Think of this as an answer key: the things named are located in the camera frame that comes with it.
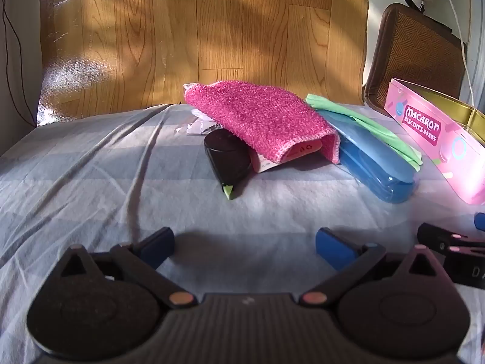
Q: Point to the pink terry towel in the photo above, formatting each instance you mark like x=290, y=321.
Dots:
x=257, y=113

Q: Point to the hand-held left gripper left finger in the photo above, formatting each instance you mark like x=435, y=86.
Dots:
x=157, y=246

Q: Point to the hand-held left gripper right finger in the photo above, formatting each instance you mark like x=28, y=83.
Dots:
x=333, y=248

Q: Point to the blue plastic case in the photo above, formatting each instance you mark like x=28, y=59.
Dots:
x=375, y=159

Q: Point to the clear bag of metal keyrings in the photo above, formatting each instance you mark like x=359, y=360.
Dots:
x=199, y=125

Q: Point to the pink and white packet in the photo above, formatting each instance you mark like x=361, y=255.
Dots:
x=299, y=149

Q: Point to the pink tin box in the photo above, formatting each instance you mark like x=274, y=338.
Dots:
x=420, y=121

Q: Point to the wood-pattern vinyl sheet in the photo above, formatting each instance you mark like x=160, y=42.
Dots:
x=189, y=38

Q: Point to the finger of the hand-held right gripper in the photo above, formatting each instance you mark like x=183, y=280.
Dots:
x=480, y=222
x=435, y=237

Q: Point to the small black plug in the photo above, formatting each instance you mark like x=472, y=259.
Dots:
x=422, y=5

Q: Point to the green cloth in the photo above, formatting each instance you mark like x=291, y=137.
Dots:
x=379, y=131

